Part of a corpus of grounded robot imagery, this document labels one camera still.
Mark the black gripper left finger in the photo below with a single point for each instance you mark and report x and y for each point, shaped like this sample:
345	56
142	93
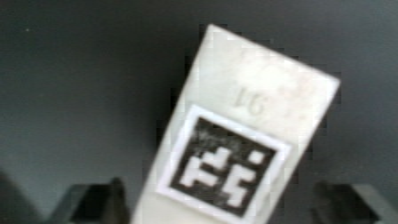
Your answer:
93	204

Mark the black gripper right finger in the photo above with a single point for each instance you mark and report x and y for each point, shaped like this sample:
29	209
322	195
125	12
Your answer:
350	204

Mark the white chair leg with marker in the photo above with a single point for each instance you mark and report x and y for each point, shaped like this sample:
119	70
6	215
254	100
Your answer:
251	106

